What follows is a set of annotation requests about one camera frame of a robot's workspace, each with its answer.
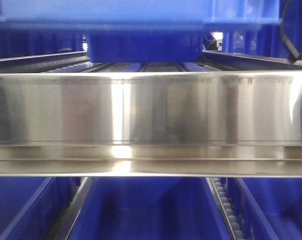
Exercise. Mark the steel shelf front rail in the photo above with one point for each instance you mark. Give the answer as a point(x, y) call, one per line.
point(223, 123)

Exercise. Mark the lower roller track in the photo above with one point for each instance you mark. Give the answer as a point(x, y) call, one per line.
point(226, 209)

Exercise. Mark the blue bin lower level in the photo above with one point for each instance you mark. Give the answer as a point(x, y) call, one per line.
point(144, 208)

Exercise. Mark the blue bin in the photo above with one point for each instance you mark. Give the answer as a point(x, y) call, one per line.
point(145, 47)
point(264, 42)
point(19, 38)
point(267, 208)
point(29, 206)

